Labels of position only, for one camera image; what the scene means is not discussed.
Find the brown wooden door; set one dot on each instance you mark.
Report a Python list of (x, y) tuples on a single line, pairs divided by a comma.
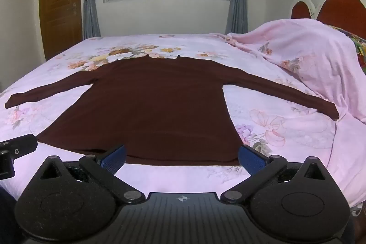
[(60, 4)]

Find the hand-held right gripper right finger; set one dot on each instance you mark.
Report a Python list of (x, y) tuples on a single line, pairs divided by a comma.
[(253, 159)]

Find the floral pink bed sheet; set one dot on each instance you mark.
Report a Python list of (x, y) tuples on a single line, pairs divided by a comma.
[(28, 124)]

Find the red and white headboard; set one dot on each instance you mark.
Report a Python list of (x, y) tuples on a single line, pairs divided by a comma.
[(343, 9)]

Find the pink floral blanket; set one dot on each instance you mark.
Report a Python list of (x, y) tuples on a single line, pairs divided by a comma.
[(314, 46)]

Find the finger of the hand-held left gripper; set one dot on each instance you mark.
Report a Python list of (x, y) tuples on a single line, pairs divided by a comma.
[(20, 145)]

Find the colourful floral pillow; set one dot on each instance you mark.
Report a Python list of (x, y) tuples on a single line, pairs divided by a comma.
[(359, 44)]

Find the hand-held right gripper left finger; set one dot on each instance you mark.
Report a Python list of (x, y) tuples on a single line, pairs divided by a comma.
[(114, 159)]

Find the dark red long-sleeve sweater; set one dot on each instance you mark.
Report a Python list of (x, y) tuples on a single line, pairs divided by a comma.
[(160, 104)]

